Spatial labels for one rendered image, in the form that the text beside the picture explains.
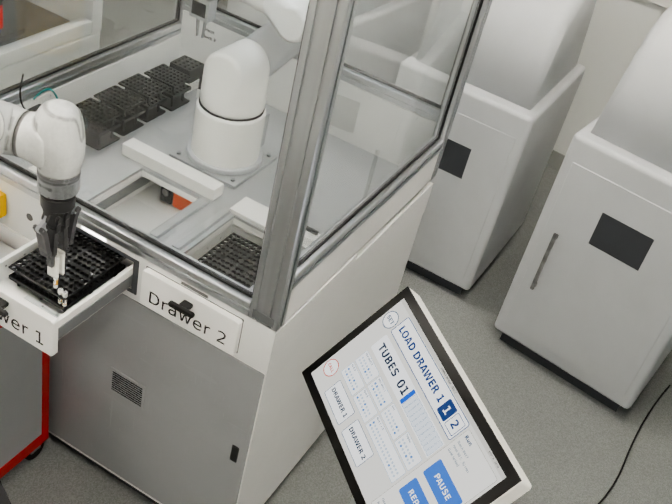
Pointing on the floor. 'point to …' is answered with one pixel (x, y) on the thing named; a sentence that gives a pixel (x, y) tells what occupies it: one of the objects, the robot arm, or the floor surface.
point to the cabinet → (195, 395)
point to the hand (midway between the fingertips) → (56, 262)
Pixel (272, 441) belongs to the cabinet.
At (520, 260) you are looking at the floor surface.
